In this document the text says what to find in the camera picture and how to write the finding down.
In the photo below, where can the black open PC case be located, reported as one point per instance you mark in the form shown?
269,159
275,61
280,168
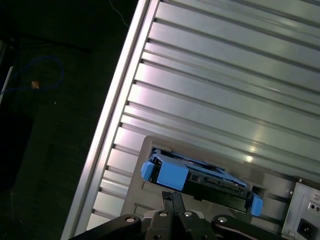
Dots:
290,215

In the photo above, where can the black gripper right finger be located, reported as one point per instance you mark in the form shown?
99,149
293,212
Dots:
195,227

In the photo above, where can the grey parts rack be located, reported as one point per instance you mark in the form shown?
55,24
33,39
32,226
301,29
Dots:
140,195

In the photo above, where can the hard disk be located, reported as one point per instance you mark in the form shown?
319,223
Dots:
172,175

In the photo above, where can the grey power supply unit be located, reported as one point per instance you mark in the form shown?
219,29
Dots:
310,212

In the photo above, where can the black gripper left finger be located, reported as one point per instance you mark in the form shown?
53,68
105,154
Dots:
165,225

